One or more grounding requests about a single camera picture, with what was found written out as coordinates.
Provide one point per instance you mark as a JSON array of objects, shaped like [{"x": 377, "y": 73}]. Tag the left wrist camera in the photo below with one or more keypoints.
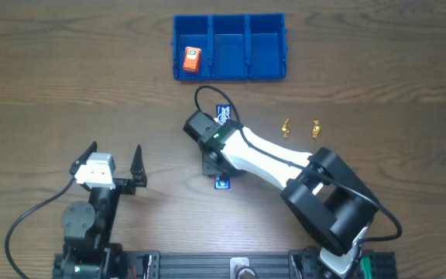
[{"x": 95, "y": 170}]

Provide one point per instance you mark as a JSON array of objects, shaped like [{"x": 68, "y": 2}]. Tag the orange candy box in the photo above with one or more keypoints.
[{"x": 192, "y": 60}]

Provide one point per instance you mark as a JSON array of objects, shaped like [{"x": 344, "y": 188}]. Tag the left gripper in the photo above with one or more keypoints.
[{"x": 126, "y": 185}]

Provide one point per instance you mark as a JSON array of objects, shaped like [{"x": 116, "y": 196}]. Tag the gold candy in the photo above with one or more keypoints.
[
  {"x": 285, "y": 127},
  {"x": 316, "y": 129}
]

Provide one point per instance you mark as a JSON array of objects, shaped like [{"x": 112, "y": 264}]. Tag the blue candy pack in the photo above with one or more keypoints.
[
  {"x": 222, "y": 184},
  {"x": 223, "y": 112}
]

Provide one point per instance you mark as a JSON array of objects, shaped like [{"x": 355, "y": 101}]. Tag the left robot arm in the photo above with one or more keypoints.
[{"x": 77, "y": 221}]

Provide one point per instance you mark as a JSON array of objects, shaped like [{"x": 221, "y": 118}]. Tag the blue tray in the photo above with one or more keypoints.
[{"x": 228, "y": 54}]

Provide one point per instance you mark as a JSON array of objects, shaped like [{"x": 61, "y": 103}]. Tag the mounting rail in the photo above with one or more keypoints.
[{"x": 192, "y": 265}]

